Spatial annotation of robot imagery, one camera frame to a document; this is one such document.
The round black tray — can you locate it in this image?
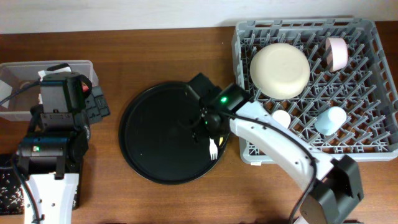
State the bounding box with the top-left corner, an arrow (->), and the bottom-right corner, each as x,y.
119,82 -> 229,185

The white label on bin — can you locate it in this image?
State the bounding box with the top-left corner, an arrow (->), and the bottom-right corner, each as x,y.
0,80 -> 12,101

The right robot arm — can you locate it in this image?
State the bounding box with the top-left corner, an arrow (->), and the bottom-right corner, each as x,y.
188,73 -> 364,224

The pink bowl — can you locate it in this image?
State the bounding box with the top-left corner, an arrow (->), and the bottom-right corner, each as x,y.
325,37 -> 348,72

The red snack wrapper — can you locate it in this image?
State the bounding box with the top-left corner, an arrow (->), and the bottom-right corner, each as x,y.
82,83 -> 90,93

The clear plastic waste bin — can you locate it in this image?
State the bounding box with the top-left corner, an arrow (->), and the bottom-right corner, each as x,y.
0,60 -> 100,122

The beige bowl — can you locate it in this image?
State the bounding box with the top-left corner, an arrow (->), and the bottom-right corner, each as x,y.
249,43 -> 310,100

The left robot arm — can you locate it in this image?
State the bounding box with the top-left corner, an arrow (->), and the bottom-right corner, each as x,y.
11,63 -> 110,223

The white cup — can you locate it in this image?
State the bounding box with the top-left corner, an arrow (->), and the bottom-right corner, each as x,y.
271,110 -> 291,129

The black rectangular waste tray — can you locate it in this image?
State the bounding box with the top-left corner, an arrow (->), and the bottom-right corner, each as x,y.
0,154 -> 81,216

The light blue cup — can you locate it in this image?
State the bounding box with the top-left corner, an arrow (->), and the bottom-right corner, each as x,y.
314,106 -> 347,136

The white plastic fork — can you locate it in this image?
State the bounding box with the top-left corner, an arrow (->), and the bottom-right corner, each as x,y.
209,138 -> 218,161

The grey dishwasher rack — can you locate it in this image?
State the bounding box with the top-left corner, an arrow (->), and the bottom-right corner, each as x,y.
231,18 -> 397,162

